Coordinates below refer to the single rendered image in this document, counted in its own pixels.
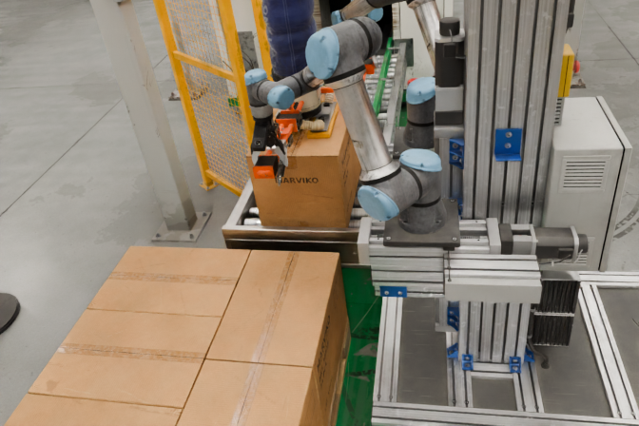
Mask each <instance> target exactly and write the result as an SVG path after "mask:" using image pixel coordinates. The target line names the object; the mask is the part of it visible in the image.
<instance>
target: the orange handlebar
mask: <svg viewBox="0 0 639 426"><path fill-rule="evenodd" d="M320 91H321V93H333V92H334V91H333V89H331V88H330V87H321V88H320ZM303 105H304V101H300V102H299V104H298V106H297V109H296V110H299V111H301V109H302V107H303ZM293 128H294V125H293V124H289V126H288V127H284V124H280V132H281V136H280V140H286V143H287V139H288V138H289V136H290V134H292V133H291V132H292V130H293ZM257 173H258V175H259V176H261V177H269V176H271V175H272V174H273V172H272V171H271V170H266V171H262V170H259V171H258V172H257Z"/></svg>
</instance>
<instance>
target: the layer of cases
mask: <svg viewBox="0 0 639 426"><path fill-rule="evenodd" d="M347 319H348V316H347V308H346V300H345V293H344V286H343V278H342V271H341V263H340V256H339V253H333V252H303V251H273V250H252V252H251V250H243V249H213V248H183V247H153V246H130V247H129V248H128V250H127V251H126V253H125V254H124V256H123V257H122V258H121V260H120V261H119V263H118V264H117V266H116V267H115V268H114V270H113V271H112V273H111V274H110V275H109V277H108V278H107V280H106V282H105V283H104V284H103V286H102V287H101V289H100V290H99V291H98V293H97V294H96V296H95V297H94V299H93V300H92V301H91V303H90V304H89V306H88V307H87V309H86V310H85V312H84V313H83V315H82V316H81V317H80V318H79V319H78V321H77V322H76V323H75V325H74V326H73V328H72V329H71V331H70V332H69V333H68V335H67V337H66V338H65V340H64V341H63V342H62V344H61V345H60V347H59V348H58V349H57V351H56V352H55V354H54V355H53V357H52V358H51V359H50V361H49V362H48V364H47V365H46V367H45V368H44V370H43V371H42V373H41V374H40V375H39V377H38V378H37V379H36V380H35V381H34V383H33V384H32V386H31V387H30V389H29V390H28V394H26V395H25V396H24V397H23V399H22V400H21V402H20V403H19V405H18V406H17V407H16V409H15V410H14V412H13V413H12V414H11V416H10V418H9V419H8V421H7V422H6V423H5V425H4V426H327V425H328V419H329V415H330V410H331V404H332V399H333V394H334V390H335V384H336V379H337V374H338V368H339V360H340V354H341V349H342V344H343V339H344V334H345V329H346V323H347Z"/></svg>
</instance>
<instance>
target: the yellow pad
mask: <svg viewBox="0 0 639 426"><path fill-rule="evenodd" d="M324 102H325V101H321V106H322V107H332V110H331V113H330V116H329V117H322V116H320V117H314V119H313V122H314V121H316V120H323V122H324V129H322V130H309V131H308V134H307V138H308V139H313V138H330V136H331V133H332V129H333V126H334V123H335V121H336V118H337V115H338V112H339V104H338V101H337V100H336V101H333V104H329V103H324Z"/></svg>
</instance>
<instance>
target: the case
mask: <svg viewBox="0 0 639 426"><path fill-rule="evenodd" d="M308 131H309V129H308V130H307V129H306V130H305V129H301V130H300V131H298V132H291V133H292V134H293V140H294V142H293V144H292V145H291V146H290V147H287V159H288V167H285V171H284V177H281V186H278V180H277V175H278V172H277V174H276V176H275V179H255V177H254V172H253V167H252V166H254V164H253V161H252V155H251V149H249V151H248V153H247V155H246V161H247V165H248V169H249V174H250V178H251V183H252V186H253V191H254V195H255V200H256V204H257V208H258V212H259V217H260V221H261V226H296V227H340V228H348V225H349V222H350V217H351V213H352V208H353V204H354V199H355V196H356V191H357V187H358V179H359V174H360V170H361V165H360V163H359V160H358V155H357V153H356V151H355V148H354V146H353V143H352V140H351V137H350V135H349V132H348V129H347V127H346V124H345V122H344V119H343V117H342V114H341V111H340V109H339V112H338V115H337V118H336V121H335V123H334V126H333V129H332V133H331V136H330V138H313V139H308V138H307V134H308Z"/></svg>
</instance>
